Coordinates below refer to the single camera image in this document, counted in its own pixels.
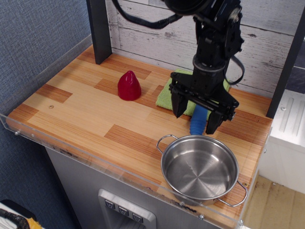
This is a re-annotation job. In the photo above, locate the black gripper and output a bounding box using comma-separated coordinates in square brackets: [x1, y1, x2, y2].
[170, 67, 239, 135]

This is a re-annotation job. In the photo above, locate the blue handled metal spoon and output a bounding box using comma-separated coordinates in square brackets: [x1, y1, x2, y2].
[190, 105, 208, 135]

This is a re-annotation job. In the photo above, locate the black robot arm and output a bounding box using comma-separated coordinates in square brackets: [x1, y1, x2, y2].
[165, 0, 244, 135]

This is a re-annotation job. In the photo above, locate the green folded cloth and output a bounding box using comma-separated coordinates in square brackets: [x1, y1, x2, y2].
[155, 69, 230, 117]

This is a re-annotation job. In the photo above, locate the stainless steel pot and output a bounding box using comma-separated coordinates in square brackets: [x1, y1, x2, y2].
[156, 135, 248, 207]

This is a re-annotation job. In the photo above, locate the red strawberry shaped toy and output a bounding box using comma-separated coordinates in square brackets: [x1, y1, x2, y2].
[117, 71, 142, 101]

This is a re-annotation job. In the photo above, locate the white ribbed side unit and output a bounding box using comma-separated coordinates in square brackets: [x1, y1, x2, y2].
[258, 90, 305, 193]

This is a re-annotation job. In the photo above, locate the clear acrylic table guard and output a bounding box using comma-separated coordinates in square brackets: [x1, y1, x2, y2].
[0, 40, 271, 229]

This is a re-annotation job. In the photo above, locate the grey cabinet with dispenser panel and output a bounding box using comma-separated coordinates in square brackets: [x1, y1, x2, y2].
[45, 146, 224, 229]

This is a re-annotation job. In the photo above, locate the yellow black object corner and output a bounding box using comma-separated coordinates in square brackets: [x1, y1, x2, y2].
[0, 199, 43, 229]

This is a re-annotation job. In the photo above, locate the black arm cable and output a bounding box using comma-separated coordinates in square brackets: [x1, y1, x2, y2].
[112, 0, 245, 86]

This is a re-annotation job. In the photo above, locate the dark right vertical post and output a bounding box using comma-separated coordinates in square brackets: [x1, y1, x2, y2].
[266, 10, 305, 118]

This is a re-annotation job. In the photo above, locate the dark vertical post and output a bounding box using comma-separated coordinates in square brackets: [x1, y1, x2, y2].
[86, 0, 112, 64]
[266, 10, 305, 118]

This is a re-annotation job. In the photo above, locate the dark left vertical post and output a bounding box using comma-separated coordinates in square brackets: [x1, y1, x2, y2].
[86, 0, 112, 64]

